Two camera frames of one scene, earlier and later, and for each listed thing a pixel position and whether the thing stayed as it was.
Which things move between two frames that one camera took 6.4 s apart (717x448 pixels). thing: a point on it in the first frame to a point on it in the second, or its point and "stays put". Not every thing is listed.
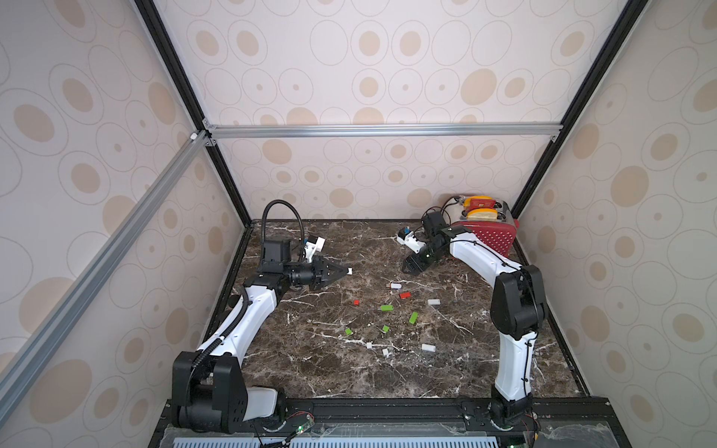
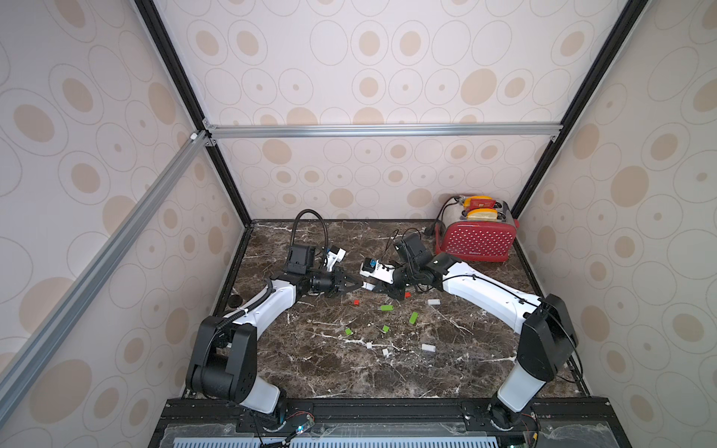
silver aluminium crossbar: [386, 129] stays put
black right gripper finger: [411, 266] to [375, 282]
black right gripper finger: [409, 268] to [383, 289]
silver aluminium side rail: [21, 368] stays put
